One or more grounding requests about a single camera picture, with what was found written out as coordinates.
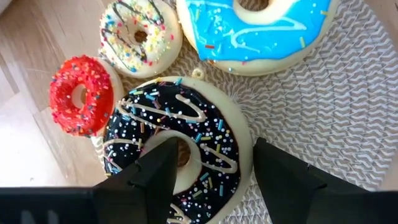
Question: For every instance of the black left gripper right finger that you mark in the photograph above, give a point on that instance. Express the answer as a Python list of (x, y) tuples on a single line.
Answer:
[(292, 193)]

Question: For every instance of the round woven placemat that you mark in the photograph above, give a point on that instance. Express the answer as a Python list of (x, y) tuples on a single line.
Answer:
[(326, 109)]

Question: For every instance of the small white sprinkled donut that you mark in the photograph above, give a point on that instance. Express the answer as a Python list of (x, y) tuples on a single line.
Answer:
[(124, 31)]

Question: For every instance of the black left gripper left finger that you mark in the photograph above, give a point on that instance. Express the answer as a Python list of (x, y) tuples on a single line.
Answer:
[(146, 186)]

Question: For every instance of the large blue-iced donut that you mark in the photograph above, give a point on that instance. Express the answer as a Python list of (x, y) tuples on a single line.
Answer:
[(248, 40)]

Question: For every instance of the small red-iced donut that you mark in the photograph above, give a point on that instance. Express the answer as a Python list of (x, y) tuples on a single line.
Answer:
[(65, 102)]

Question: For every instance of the large chocolate-iced donut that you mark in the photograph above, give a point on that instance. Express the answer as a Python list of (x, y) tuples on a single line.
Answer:
[(174, 109)]

